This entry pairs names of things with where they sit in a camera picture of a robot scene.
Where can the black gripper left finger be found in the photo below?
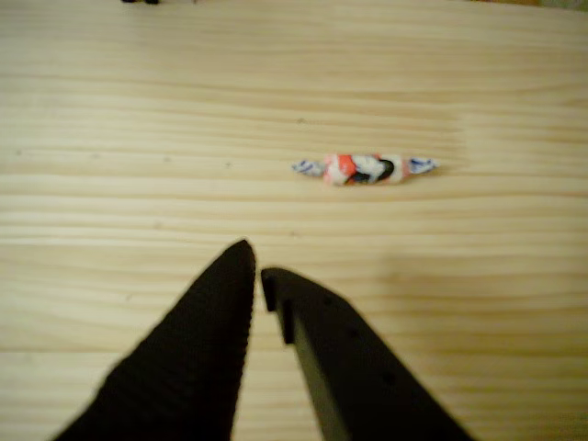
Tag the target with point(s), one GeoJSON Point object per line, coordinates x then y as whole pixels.
{"type": "Point", "coordinates": [184, 358]}

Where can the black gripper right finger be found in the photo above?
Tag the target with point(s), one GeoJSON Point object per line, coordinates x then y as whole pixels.
{"type": "Point", "coordinates": [363, 381]}

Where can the candy red white blue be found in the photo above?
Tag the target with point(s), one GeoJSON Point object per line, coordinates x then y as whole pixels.
{"type": "Point", "coordinates": [353, 170]}

